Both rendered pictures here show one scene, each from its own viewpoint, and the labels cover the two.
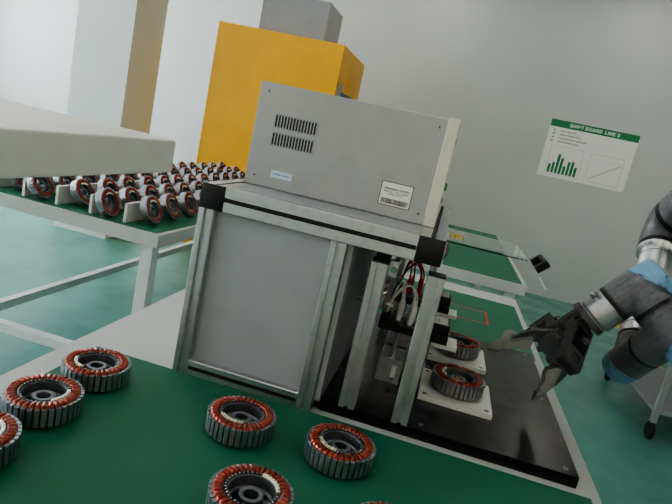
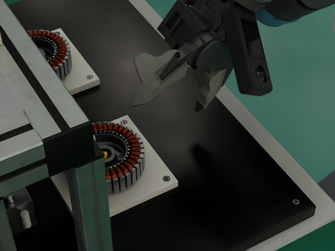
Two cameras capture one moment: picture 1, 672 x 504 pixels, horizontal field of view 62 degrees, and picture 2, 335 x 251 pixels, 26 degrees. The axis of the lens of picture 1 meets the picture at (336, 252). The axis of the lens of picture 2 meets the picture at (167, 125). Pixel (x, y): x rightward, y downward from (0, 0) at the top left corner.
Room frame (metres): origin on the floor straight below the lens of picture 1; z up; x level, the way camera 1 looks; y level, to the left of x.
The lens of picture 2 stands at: (0.55, 0.05, 1.55)
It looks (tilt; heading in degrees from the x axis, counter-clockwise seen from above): 46 degrees down; 320
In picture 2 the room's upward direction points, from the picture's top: straight up
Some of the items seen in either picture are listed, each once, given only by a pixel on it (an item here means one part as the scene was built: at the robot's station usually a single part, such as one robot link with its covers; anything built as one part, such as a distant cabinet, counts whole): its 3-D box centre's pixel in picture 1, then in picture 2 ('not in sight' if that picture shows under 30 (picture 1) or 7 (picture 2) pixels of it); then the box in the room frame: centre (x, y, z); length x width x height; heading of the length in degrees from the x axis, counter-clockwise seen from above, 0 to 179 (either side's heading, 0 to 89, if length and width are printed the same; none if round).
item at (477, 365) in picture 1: (454, 354); (37, 70); (1.36, -0.35, 0.78); 0.15 x 0.15 x 0.01; 80
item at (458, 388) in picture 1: (457, 381); (104, 157); (1.12, -0.31, 0.80); 0.11 x 0.11 x 0.04
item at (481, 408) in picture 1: (454, 392); (105, 169); (1.12, -0.31, 0.78); 0.15 x 0.15 x 0.01; 80
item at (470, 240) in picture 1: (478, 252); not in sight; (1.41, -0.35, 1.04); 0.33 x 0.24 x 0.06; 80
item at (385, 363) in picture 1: (390, 363); (6, 200); (1.14, -0.17, 0.80); 0.08 x 0.05 x 0.06; 170
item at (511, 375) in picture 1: (446, 376); (61, 127); (1.24, -0.32, 0.76); 0.64 x 0.47 x 0.02; 170
